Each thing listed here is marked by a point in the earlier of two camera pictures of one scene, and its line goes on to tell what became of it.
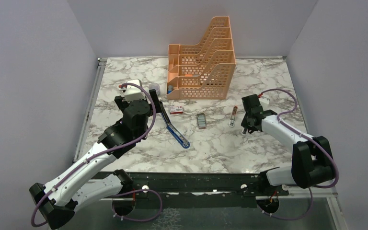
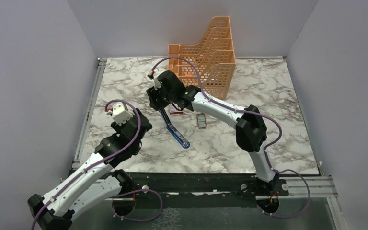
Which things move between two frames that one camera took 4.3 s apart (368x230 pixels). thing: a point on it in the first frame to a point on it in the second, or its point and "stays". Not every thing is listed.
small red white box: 132,92 to 119,113
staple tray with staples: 201,120 stays
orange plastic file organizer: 204,71 stays
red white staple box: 176,109 stays
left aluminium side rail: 89,107 stays
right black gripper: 245,123 to 153,94
